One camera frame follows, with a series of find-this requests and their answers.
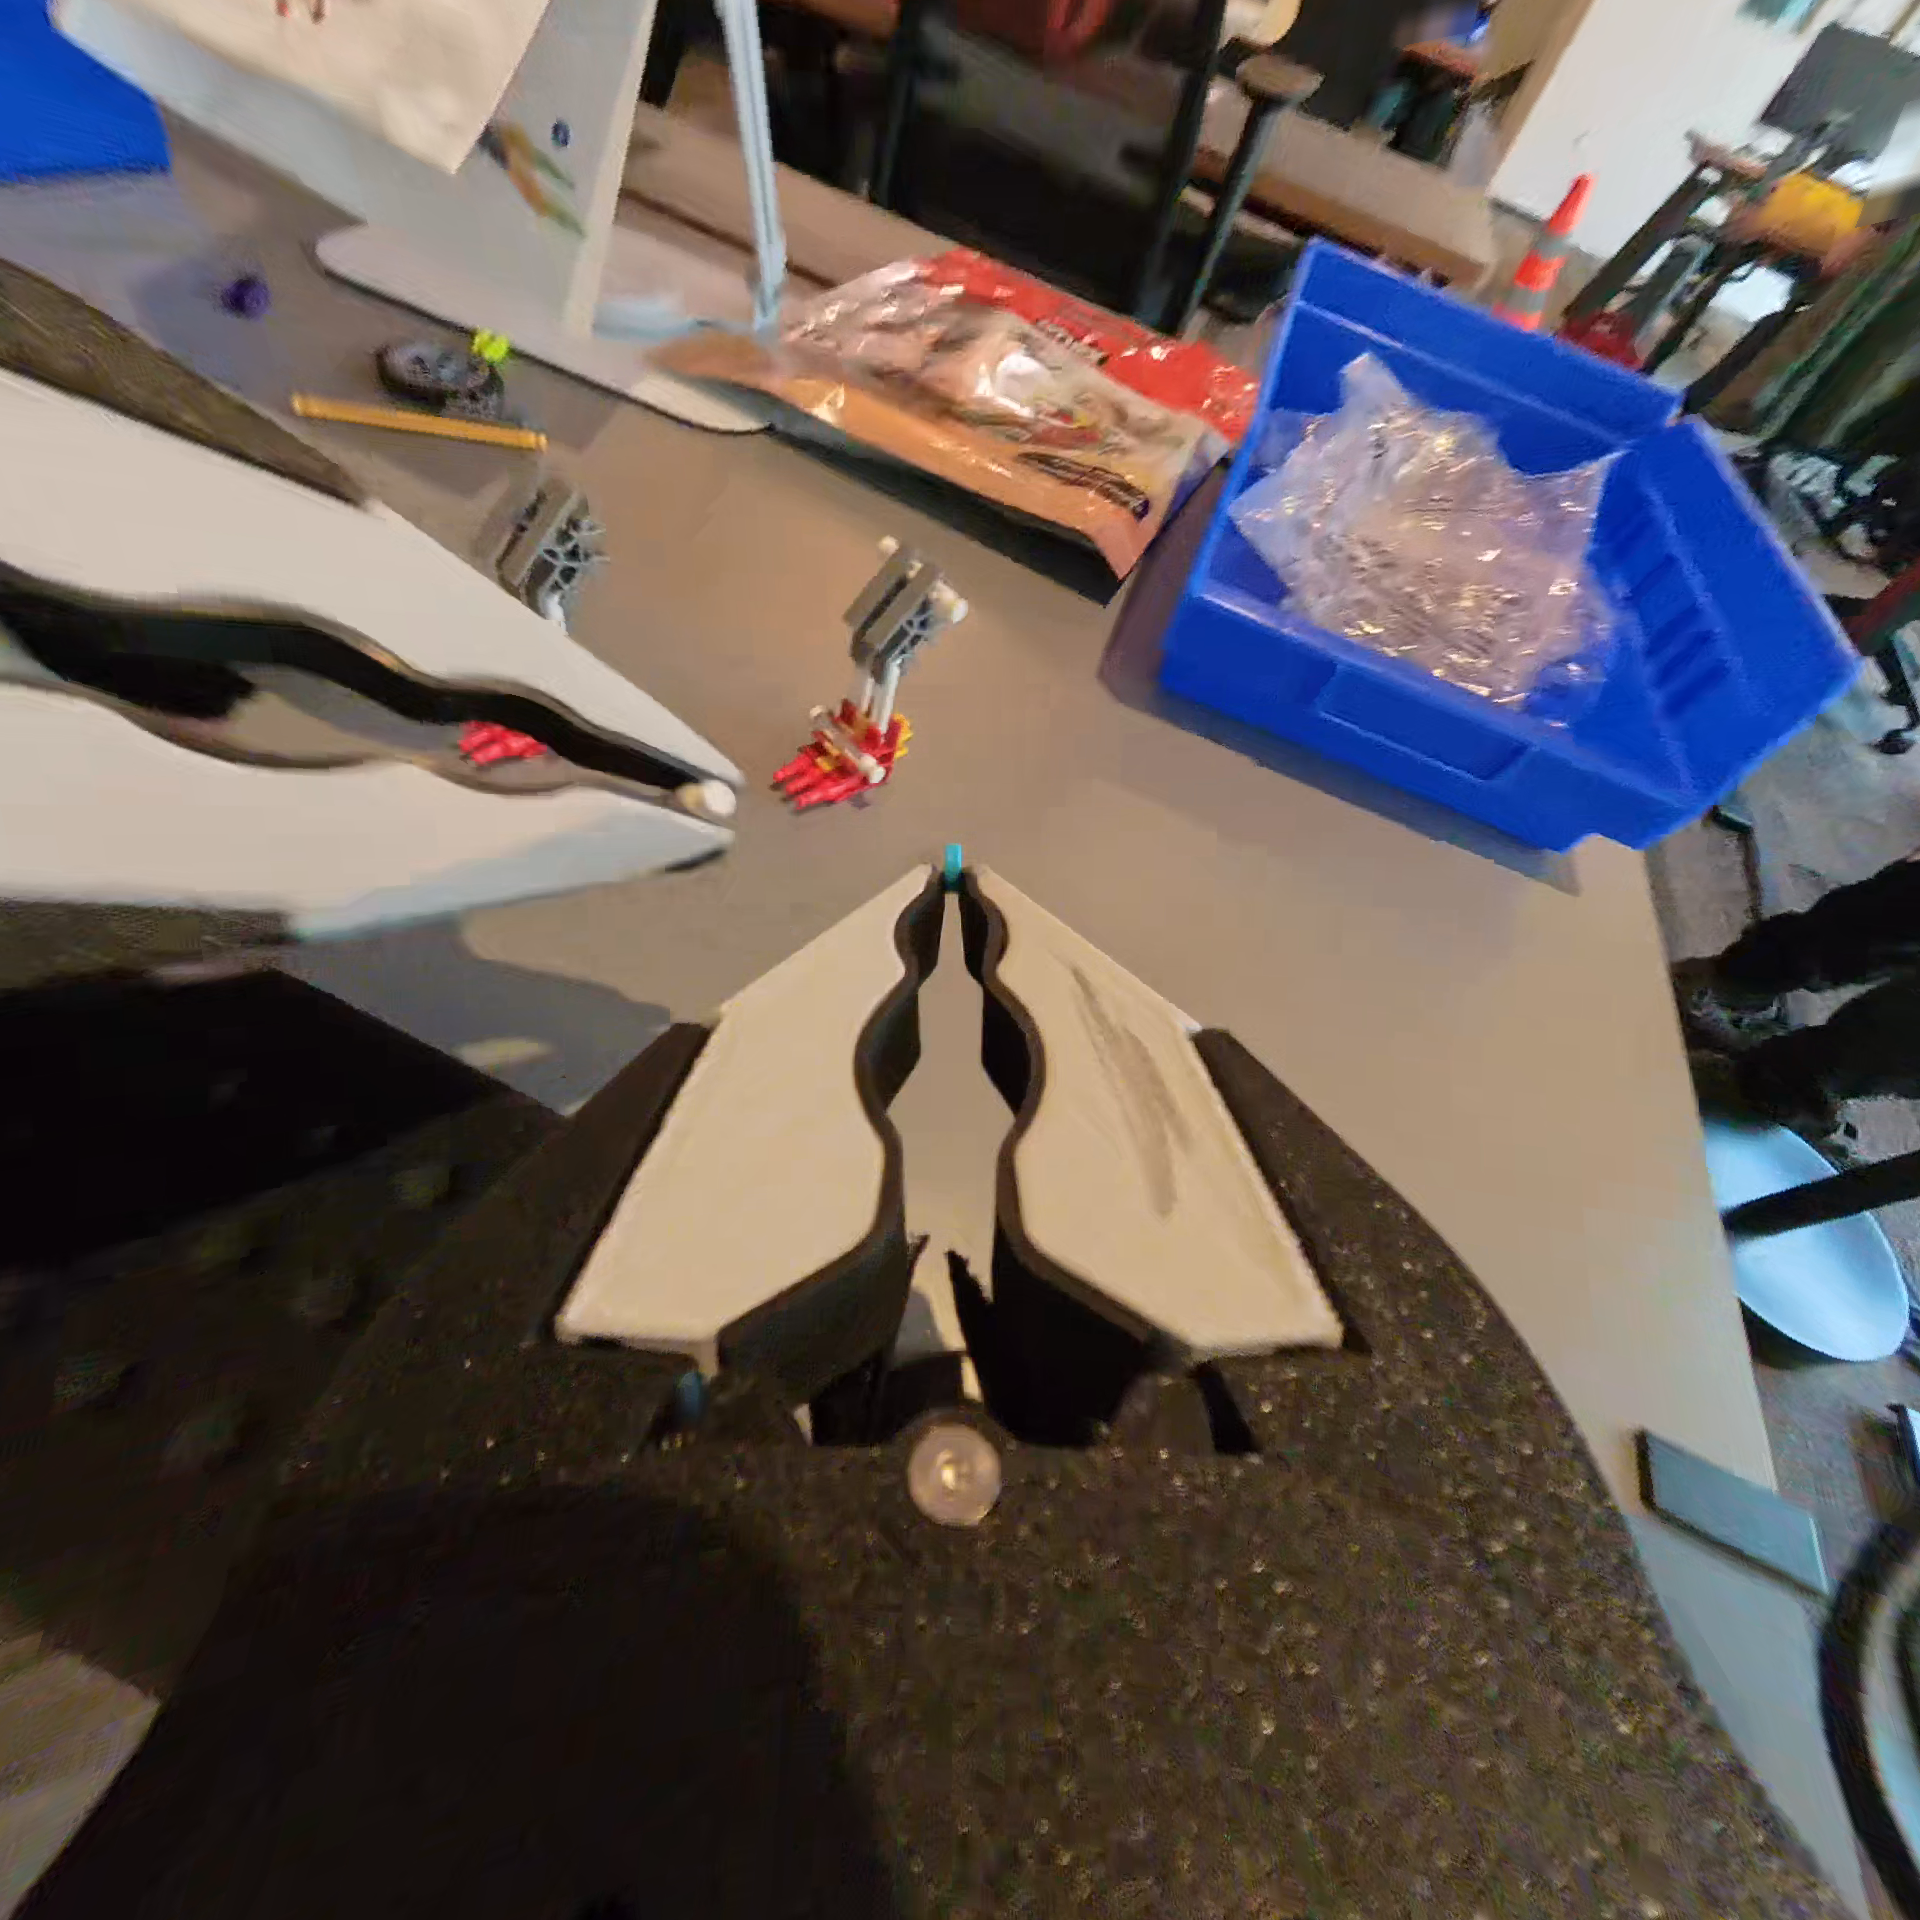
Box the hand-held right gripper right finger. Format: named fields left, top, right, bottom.
left=957, top=867, right=1344, bottom=1371

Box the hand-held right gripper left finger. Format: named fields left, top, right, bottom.
left=555, top=867, right=952, bottom=1346

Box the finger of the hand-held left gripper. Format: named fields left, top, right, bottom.
left=0, top=682, right=737, bottom=939
left=0, top=366, right=742, bottom=795

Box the blue plastic container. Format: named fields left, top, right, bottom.
left=0, top=0, right=169, bottom=186

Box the grey red yellow toy assembly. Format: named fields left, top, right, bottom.
left=454, top=475, right=609, bottom=770
left=770, top=535, right=974, bottom=815

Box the yellow toy rod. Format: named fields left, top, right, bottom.
left=292, top=391, right=553, bottom=454

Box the toy wheel with grey hub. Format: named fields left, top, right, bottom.
left=375, top=337, right=505, bottom=422

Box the instruction sheet on white stand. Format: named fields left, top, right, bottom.
left=53, top=0, right=789, bottom=438

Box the printed instruction sheet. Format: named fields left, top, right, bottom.
left=126, top=0, right=555, bottom=176

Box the blue plastic bin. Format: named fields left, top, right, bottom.
left=1155, top=239, right=1864, bottom=854

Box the pale chair base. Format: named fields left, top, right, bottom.
left=1702, top=1118, right=1912, bottom=1369

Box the black rectangular plate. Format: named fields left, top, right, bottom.
left=1635, top=1430, right=1836, bottom=1597

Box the black office chair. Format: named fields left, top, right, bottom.
left=1668, top=854, right=1920, bottom=1247

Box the toy parts bag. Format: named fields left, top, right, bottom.
left=650, top=248, right=1264, bottom=603

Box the clear plastic bag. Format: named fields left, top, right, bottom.
left=1229, top=351, right=1631, bottom=708

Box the orange traffic cone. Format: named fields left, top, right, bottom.
left=1495, top=172, right=1596, bottom=337

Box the black metal frame rack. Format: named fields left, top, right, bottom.
left=862, top=0, right=1502, bottom=340

